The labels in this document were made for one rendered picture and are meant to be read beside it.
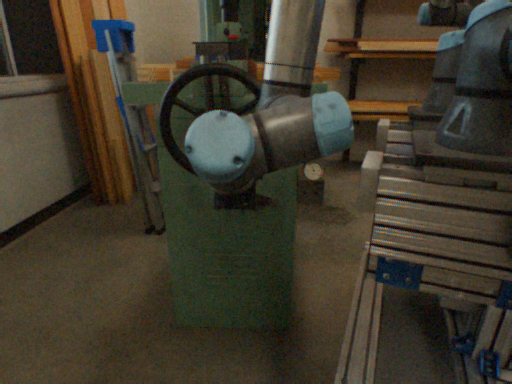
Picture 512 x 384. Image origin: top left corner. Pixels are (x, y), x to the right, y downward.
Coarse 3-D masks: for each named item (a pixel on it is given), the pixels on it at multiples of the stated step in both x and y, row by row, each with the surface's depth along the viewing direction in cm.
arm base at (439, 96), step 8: (432, 80) 100; (440, 80) 96; (448, 80) 94; (432, 88) 99; (440, 88) 96; (448, 88) 95; (432, 96) 98; (440, 96) 96; (448, 96) 95; (424, 104) 101; (432, 104) 98; (440, 104) 96; (448, 104) 95; (432, 112) 98; (440, 112) 96
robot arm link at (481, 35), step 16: (496, 0) 48; (480, 16) 50; (496, 16) 48; (464, 32) 54; (480, 32) 50; (496, 32) 48; (464, 48) 54; (480, 48) 50; (496, 48) 48; (464, 64) 54; (480, 64) 51; (496, 64) 48; (464, 80) 54; (480, 80) 52; (496, 80) 50
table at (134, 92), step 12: (132, 84) 96; (144, 84) 96; (156, 84) 96; (168, 84) 96; (312, 84) 94; (324, 84) 94; (132, 96) 98; (144, 96) 97; (156, 96) 97; (180, 96) 97; (192, 96) 89; (204, 96) 88; (216, 96) 88; (252, 96) 88; (204, 108) 89; (216, 108) 89
